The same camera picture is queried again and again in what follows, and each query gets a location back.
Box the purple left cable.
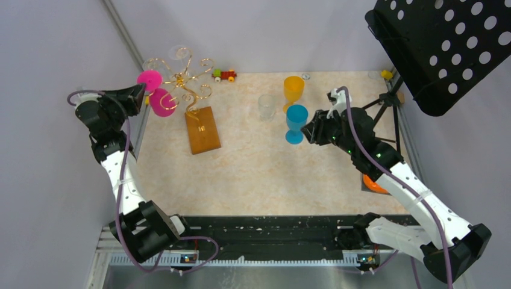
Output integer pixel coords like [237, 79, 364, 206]
[66, 90, 221, 276]

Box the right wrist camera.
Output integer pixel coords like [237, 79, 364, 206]
[327, 86, 352, 119]

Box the yellow plastic wine glass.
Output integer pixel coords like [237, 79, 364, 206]
[283, 76, 305, 113]

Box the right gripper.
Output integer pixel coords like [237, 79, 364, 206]
[301, 107, 357, 155]

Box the clear wine glass back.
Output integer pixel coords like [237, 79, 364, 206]
[168, 45, 192, 74]

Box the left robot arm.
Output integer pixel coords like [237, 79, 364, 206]
[68, 83, 193, 264]

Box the black perforated music stand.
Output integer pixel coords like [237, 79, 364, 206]
[365, 1, 510, 154]

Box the clear wine glass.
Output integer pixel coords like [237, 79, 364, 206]
[168, 45, 192, 74]
[258, 95, 276, 122]
[142, 58, 169, 81]

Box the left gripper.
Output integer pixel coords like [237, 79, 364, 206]
[97, 82, 146, 131]

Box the orange tape dispenser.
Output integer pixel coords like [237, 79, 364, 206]
[362, 175, 389, 194]

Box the gold wire wine glass rack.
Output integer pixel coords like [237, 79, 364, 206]
[145, 58, 215, 113]

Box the colourful toy train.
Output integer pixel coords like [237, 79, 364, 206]
[212, 69, 237, 82]

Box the blue plastic wine glass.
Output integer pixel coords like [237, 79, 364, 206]
[285, 104, 309, 145]

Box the pink plastic wine glass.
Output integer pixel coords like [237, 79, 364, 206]
[137, 70, 178, 117]

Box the wooden rack base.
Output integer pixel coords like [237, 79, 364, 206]
[184, 107, 221, 155]

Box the yellow clamp knob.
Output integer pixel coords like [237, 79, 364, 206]
[380, 70, 394, 81]

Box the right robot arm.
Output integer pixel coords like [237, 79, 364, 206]
[301, 107, 491, 286]

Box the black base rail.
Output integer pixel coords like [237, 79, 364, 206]
[171, 215, 374, 264]

